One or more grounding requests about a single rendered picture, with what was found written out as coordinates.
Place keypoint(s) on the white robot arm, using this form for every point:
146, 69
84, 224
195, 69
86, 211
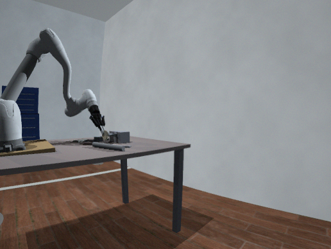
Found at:
10, 115

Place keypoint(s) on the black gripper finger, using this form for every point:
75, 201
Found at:
97, 123
102, 121

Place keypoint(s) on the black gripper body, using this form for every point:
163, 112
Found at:
94, 110

